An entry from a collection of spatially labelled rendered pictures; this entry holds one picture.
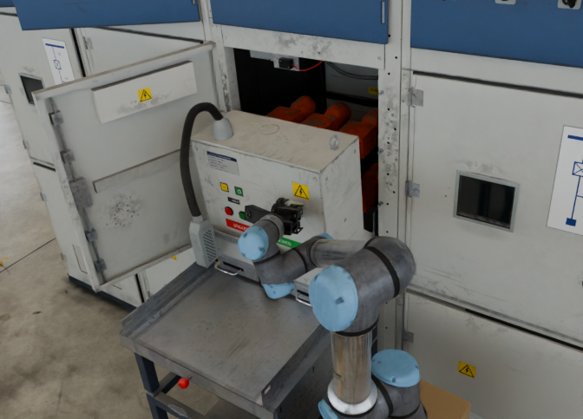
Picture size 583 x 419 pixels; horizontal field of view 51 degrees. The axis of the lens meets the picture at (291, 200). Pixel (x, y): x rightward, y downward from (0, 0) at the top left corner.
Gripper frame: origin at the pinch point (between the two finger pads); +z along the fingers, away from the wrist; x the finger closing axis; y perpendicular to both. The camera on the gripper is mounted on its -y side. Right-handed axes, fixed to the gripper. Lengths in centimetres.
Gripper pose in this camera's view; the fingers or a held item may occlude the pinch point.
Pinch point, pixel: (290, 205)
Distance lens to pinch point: 182.4
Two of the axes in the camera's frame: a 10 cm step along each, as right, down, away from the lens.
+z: 3.3, -2.7, 9.0
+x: 0.1, -9.6, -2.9
